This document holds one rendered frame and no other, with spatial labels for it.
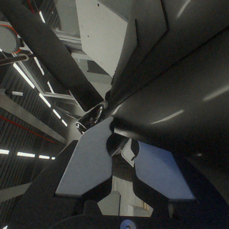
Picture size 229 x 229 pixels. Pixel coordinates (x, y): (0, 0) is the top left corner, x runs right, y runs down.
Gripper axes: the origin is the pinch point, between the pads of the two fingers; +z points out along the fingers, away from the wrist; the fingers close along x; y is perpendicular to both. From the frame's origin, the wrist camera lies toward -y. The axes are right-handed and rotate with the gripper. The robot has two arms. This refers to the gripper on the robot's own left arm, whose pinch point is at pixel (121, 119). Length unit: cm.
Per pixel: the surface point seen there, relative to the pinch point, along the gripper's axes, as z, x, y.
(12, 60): 33.2, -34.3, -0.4
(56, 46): 26.4, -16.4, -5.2
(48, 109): 877, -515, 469
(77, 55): 80, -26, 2
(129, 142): 12.1, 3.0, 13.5
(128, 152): 10.9, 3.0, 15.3
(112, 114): 2.2, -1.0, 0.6
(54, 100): 940, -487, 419
